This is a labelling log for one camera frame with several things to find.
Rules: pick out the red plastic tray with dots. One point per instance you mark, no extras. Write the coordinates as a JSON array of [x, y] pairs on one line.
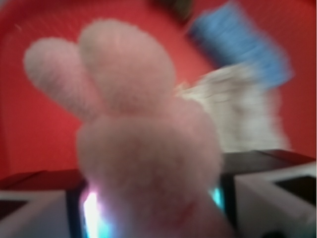
[[37, 134]]

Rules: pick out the crumpled white paper towel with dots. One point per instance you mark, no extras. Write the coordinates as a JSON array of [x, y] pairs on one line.
[[244, 112]]

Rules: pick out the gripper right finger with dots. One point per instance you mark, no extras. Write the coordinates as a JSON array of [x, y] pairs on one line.
[[269, 194]]

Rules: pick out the blue sponge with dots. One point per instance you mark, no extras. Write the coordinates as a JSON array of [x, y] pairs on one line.
[[228, 35]]

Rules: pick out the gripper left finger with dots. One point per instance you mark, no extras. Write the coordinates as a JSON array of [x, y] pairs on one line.
[[49, 204]]

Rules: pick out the brown rock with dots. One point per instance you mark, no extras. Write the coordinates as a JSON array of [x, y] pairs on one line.
[[184, 12]]

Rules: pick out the pink plush bunny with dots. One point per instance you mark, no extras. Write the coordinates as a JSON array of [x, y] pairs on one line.
[[150, 157]]

